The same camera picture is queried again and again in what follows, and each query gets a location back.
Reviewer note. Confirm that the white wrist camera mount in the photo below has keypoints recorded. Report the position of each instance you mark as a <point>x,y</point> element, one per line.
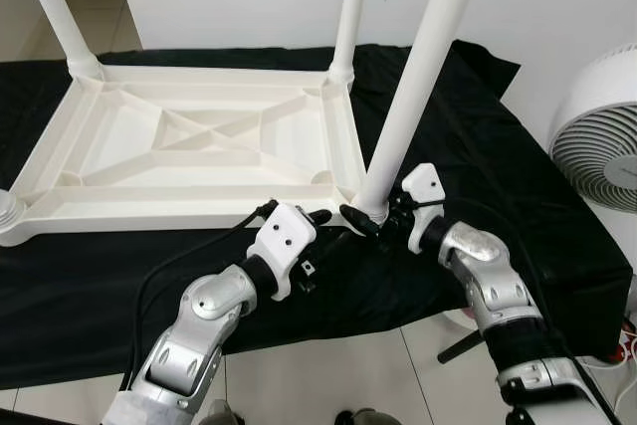
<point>426,191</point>
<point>281,246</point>

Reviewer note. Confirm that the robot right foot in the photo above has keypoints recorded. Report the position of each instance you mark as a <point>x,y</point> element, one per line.
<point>366,417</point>

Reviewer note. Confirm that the black cloth cover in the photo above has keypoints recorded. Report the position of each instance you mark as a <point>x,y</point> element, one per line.
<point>518,196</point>

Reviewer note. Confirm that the white floor fan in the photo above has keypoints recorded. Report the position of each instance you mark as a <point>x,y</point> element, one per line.
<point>597,146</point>

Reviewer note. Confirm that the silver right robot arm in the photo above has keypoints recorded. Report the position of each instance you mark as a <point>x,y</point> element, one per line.
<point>488,276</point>

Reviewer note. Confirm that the white plastic ribbed table top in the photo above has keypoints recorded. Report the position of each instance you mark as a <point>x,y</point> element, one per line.
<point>149,201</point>

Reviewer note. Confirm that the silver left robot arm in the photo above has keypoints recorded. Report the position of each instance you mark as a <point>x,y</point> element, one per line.
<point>199,335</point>

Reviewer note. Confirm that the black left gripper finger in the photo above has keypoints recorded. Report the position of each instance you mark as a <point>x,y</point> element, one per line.
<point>320,218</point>

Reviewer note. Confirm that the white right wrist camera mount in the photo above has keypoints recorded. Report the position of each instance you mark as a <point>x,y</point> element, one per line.
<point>426,191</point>

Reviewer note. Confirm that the dark table leg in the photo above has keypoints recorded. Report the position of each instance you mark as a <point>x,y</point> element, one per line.
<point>460,347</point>

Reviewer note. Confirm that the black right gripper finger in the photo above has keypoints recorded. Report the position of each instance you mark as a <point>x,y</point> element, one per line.
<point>361,220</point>

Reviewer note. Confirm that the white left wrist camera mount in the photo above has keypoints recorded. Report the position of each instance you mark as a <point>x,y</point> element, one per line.
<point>281,246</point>

